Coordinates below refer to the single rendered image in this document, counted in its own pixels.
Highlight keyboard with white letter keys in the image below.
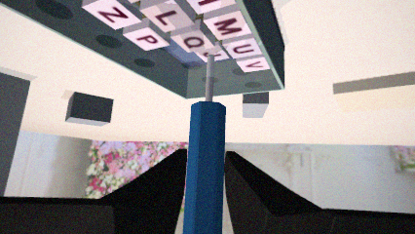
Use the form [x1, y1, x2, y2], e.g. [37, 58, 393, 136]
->
[0, 0, 285, 100]

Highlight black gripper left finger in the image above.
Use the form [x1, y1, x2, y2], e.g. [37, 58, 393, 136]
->
[0, 148, 187, 234]

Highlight blue stylus with white tip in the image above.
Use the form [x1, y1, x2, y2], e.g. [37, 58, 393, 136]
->
[183, 77, 226, 234]

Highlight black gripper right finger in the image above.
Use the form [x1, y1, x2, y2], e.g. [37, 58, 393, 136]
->
[224, 151, 415, 234]

